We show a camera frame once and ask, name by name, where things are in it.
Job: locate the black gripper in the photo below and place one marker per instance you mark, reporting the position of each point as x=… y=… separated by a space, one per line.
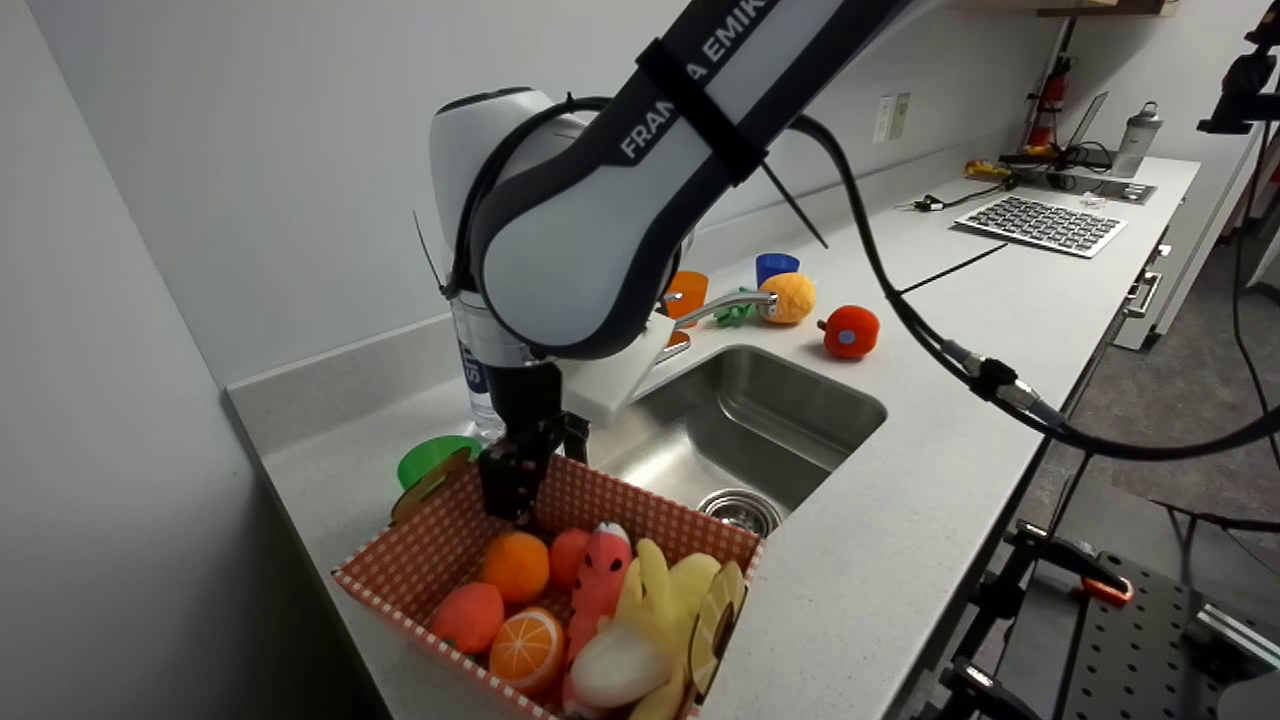
x=533 y=415

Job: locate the red checkered cardboard box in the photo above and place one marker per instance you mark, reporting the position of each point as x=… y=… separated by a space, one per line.
x=446 y=574

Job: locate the white grey Franka robot arm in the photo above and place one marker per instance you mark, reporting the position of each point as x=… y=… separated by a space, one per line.
x=567 y=216

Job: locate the red plush tomato in box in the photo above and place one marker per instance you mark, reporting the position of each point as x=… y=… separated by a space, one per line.
x=567 y=554

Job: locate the clear plastic water bottle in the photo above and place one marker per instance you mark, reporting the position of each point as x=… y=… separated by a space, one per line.
x=484 y=416

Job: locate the green plastic cup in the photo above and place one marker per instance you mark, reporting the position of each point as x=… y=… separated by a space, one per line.
x=430 y=453

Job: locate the orange plush fruit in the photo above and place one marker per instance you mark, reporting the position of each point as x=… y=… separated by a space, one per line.
x=517 y=565

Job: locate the pink plush watermelon slice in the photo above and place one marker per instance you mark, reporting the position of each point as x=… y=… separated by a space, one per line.
x=599 y=582

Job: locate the chrome sink faucet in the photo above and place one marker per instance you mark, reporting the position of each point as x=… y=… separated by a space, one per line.
x=737 y=309

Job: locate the orange plastic cup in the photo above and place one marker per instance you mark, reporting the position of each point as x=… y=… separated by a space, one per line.
x=685 y=292

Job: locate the red-orange plush fruit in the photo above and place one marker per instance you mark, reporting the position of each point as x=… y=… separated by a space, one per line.
x=468 y=619

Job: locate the stainless steel sink basin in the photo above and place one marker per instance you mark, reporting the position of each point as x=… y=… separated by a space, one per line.
x=743 y=416

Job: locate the plush orange half slice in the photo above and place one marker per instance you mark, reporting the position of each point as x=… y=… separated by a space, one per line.
x=527 y=651

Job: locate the sink drain strainer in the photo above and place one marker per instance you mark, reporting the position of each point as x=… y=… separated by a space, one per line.
x=743 y=510

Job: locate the blue plastic cup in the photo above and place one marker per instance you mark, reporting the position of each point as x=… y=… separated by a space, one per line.
x=774 y=265

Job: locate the yellow-orange plush fruit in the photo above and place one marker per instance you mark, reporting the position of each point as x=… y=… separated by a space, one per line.
x=792 y=298

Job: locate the black clamp with orange grip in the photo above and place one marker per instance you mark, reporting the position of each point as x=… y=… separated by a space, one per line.
x=976 y=694

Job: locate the silver laptop keyboard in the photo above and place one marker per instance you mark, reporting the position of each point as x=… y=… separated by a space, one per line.
x=1041 y=225

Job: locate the black perforated metal table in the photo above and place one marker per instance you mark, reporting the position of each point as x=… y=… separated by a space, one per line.
x=1196 y=640

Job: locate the grey metal water bottle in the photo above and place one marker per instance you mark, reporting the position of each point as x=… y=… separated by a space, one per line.
x=1136 y=138

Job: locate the black camera on stand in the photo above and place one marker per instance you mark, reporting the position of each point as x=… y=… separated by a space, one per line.
x=1244 y=87

